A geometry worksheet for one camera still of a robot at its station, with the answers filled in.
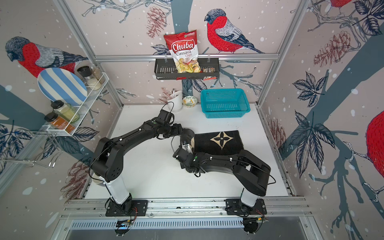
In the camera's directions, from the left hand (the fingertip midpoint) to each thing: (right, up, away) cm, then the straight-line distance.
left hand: (182, 129), depth 92 cm
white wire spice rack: (-48, +22, -12) cm, 54 cm away
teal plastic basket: (+32, +19, +30) cm, 48 cm away
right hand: (+2, -17, -4) cm, 17 cm away
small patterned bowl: (+3, +20, +31) cm, 37 cm away
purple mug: (-25, -13, -42) cm, 51 cm away
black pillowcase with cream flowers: (+25, -10, +5) cm, 28 cm away
